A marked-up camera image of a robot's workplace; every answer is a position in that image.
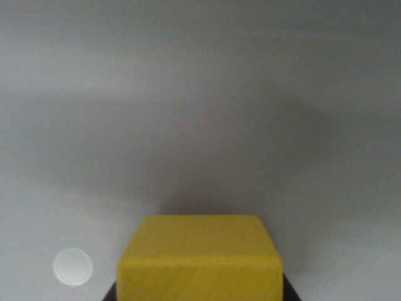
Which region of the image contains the yellow wooden cube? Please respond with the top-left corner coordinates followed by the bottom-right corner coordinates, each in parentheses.
top-left (116, 214), bottom-right (284, 301)

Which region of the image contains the white plastic bin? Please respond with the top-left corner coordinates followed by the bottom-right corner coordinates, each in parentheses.
top-left (0, 0), bottom-right (401, 301)

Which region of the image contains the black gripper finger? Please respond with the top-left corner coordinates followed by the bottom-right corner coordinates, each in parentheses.
top-left (103, 280), bottom-right (118, 301)

